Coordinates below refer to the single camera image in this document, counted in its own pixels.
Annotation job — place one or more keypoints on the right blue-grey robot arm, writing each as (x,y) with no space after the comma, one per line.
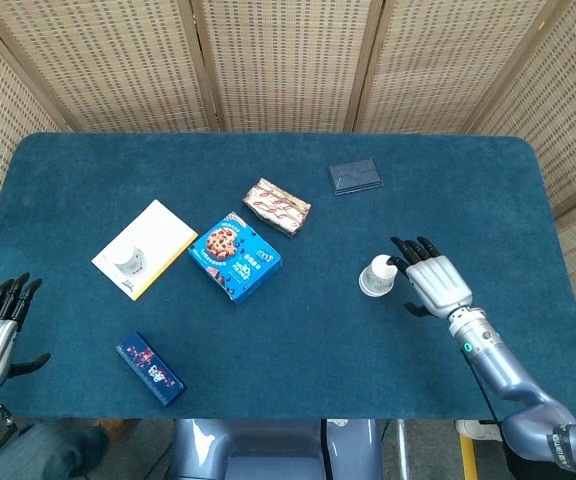
(498,370)

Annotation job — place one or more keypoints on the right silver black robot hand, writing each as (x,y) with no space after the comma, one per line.
(438,285)

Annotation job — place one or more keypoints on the dark blue floral long box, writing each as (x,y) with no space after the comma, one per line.
(150,367)

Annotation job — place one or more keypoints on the white paper cup green flower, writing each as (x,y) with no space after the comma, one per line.
(379,277)
(374,294)

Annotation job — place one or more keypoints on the person leg in jeans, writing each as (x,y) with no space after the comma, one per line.
(43,450)

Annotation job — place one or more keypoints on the brown red snack wrapper pack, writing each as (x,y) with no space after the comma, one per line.
(275,206)

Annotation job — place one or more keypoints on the blue felt table cover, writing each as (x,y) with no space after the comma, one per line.
(293,350)

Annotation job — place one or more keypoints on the blue chocolate cookie box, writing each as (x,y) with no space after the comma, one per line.
(233,260)

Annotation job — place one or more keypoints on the blue-grey robot torso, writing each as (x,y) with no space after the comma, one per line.
(268,450)

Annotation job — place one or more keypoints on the white shoe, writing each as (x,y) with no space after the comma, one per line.
(473,430)

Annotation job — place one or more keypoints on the grey metal table leg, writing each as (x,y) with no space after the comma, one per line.
(400,450)

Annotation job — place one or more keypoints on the black flat card case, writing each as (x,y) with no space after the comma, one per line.
(355,175)

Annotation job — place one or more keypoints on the white paper cup blue print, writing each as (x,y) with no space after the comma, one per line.
(130,262)

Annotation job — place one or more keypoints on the white notepad yellow edge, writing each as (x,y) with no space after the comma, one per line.
(158,225)

